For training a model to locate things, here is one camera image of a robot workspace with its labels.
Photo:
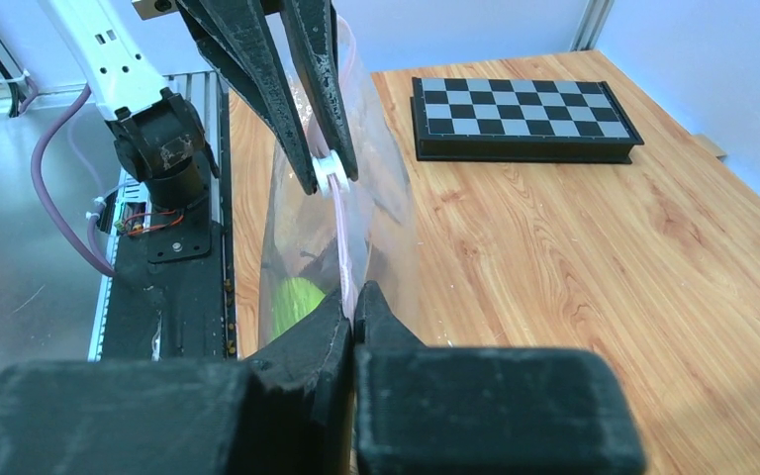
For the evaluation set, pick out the black white chessboard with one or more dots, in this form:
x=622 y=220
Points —
x=520 y=120

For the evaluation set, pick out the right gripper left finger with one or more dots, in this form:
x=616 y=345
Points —
x=284 y=410

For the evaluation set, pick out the clear zip top bag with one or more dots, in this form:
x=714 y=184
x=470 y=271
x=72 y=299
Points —
x=350 y=232

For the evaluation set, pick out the green pear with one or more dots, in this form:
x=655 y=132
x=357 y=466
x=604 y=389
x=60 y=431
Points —
x=293 y=300

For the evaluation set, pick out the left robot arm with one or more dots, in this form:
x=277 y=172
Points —
x=158 y=134

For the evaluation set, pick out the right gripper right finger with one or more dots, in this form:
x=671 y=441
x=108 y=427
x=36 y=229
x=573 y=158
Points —
x=484 y=410

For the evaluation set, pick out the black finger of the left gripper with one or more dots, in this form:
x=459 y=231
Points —
x=235 y=38
x=311 y=31

